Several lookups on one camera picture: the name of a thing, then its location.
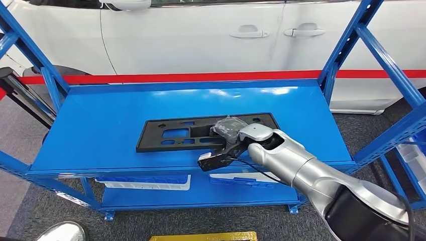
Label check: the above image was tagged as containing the yellow floor tape square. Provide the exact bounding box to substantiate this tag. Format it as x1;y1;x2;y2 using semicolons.
149;231;258;241

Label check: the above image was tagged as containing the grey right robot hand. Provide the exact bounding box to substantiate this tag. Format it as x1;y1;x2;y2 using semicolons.
210;115;249;147

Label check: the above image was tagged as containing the white car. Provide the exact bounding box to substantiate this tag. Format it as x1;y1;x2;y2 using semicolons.
0;0;426;116

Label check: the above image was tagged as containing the chrome stanchion post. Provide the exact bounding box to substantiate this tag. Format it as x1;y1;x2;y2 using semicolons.
0;66;57;122
36;221;88;241

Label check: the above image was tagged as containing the black plastic panel part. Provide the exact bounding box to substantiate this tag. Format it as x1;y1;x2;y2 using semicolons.
136;113;280;154

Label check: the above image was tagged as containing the blue metal shelf rack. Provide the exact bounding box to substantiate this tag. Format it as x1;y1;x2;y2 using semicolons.
379;133;426;211
0;0;426;222

